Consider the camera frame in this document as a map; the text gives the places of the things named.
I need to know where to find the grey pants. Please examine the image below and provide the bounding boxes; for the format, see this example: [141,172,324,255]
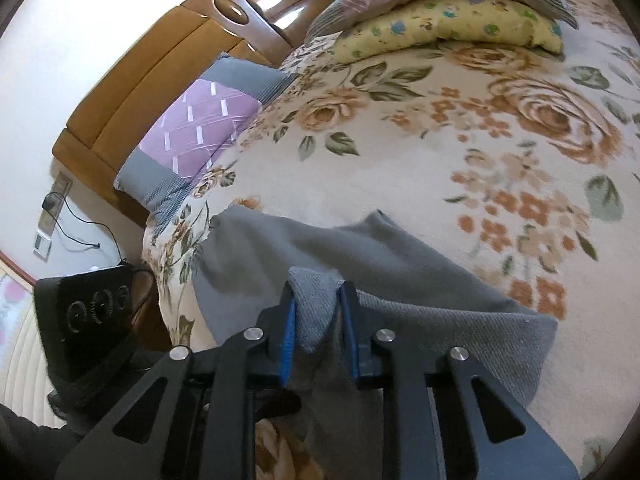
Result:
[192,206,558,479]

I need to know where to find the purple grey pillow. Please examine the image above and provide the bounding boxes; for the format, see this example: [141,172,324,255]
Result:
[114,52,296,232]

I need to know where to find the floral bed blanket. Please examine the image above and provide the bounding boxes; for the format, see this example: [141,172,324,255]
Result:
[143,0,639,477]

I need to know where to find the wooden headboard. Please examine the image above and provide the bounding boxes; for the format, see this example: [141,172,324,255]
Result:
[52,0,334,226]

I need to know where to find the yellow floral pillow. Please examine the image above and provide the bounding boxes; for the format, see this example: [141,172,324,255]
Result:
[330,0,563,64]

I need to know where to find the wall socket panel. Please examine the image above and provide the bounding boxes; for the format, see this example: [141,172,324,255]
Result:
[34,172,73,261]

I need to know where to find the black charger cable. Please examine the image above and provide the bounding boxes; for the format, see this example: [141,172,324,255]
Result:
[41,192,126,266]

